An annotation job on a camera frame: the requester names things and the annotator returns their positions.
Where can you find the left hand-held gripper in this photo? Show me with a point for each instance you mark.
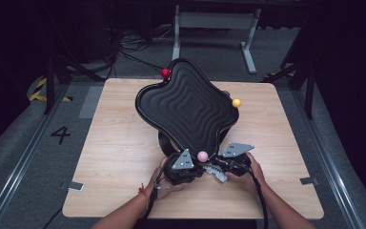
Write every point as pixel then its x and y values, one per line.
pixel 182 173

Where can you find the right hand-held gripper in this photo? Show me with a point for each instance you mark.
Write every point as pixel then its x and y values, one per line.
pixel 236 159

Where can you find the white grey cloth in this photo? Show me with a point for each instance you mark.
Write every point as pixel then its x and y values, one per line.
pixel 217 173

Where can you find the pink ball knob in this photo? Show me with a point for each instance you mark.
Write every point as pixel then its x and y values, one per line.
pixel 202 156

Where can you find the yellow ball knob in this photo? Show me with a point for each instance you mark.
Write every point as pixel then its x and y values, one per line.
pixel 236 103

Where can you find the black wavy tray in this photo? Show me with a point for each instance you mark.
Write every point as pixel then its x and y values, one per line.
pixel 187 108

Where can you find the person's right hand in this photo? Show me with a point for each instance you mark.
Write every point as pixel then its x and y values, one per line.
pixel 252 179

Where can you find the person's left hand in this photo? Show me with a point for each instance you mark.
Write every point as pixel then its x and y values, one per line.
pixel 158 189

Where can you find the round table grommet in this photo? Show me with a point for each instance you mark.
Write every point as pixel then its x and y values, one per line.
pixel 226 93

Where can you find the black tripod stand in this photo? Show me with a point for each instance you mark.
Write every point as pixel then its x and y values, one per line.
pixel 49 86
pixel 309 92

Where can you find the red ball knob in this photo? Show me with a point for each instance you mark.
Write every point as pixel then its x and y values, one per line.
pixel 165 73

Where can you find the grey metal stand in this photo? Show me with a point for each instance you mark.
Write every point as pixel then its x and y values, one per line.
pixel 216 20

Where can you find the yellow black hazard tape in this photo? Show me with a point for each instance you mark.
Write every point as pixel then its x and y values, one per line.
pixel 35 94

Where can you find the metal floor rail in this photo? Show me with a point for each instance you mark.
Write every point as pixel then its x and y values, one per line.
pixel 332 176
pixel 22 162

